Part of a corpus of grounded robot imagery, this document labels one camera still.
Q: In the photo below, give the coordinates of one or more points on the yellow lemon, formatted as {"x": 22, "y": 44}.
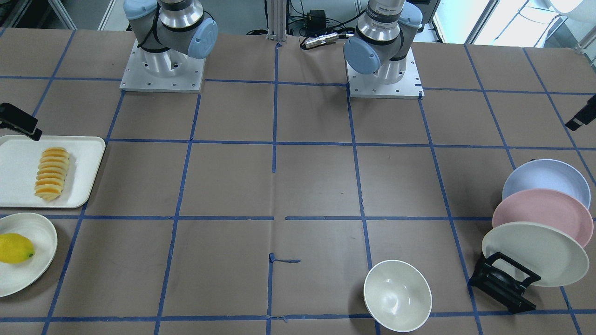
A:
{"x": 15, "y": 248}

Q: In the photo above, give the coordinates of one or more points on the cream bowl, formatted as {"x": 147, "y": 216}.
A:
{"x": 397, "y": 295}

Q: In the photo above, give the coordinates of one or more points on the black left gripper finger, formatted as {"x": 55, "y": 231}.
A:
{"x": 586, "y": 115}

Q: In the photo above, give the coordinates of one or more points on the black plate rack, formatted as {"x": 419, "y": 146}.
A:
{"x": 501, "y": 286}

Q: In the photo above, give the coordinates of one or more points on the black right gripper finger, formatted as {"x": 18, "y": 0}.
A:
{"x": 17, "y": 120}

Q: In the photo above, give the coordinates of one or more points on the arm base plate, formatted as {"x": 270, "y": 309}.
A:
{"x": 167, "y": 72}
{"x": 394, "y": 79}

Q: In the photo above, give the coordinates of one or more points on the cream tray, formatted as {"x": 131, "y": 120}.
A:
{"x": 19, "y": 160}

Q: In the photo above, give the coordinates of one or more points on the cream plate with lemon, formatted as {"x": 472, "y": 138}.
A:
{"x": 42, "y": 233}

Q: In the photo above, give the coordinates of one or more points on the pink plate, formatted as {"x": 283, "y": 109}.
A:
{"x": 548, "y": 207}

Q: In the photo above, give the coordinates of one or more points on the blue plate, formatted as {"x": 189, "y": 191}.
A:
{"x": 548, "y": 174}

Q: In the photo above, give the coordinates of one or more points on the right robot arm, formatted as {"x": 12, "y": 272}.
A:
{"x": 70, "y": 79}

